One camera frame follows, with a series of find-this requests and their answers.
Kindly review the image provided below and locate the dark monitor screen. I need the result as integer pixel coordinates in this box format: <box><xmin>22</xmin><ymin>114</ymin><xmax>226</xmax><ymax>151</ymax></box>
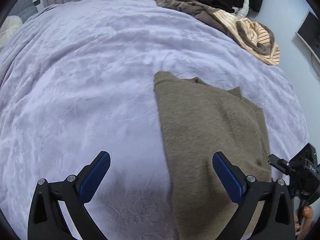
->
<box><xmin>296</xmin><ymin>12</ymin><xmax>320</xmax><ymax>62</ymax></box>

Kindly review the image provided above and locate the brown striped clothes pile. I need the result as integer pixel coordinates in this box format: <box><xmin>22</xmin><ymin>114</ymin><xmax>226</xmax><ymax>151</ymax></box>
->
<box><xmin>154</xmin><ymin>0</ymin><xmax>280</xmax><ymax>66</ymax></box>

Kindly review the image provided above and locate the person's right hand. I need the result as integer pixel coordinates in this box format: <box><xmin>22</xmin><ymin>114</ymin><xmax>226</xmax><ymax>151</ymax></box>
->
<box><xmin>294</xmin><ymin>206</ymin><xmax>313</xmax><ymax>240</ymax></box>

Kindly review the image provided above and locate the lavender plush bed blanket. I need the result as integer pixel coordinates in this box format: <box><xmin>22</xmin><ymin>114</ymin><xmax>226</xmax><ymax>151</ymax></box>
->
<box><xmin>1</xmin><ymin>0</ymin><xmax>309</xmax><ymax>239</ymax></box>

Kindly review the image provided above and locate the round white pleated cushion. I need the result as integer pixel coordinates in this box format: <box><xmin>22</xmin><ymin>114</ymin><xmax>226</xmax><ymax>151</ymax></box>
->
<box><xmin>0</xmin><ymin>16</ymin><xmax>23</xmax><ymax>49</ymax></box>

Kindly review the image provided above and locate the olive brown knit sweater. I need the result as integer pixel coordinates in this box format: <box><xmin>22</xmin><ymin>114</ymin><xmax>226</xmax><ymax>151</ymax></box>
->
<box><xmin>154</xmin><ymin>72</ymin><xmax>271</xmax><ymax>239</ymax></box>

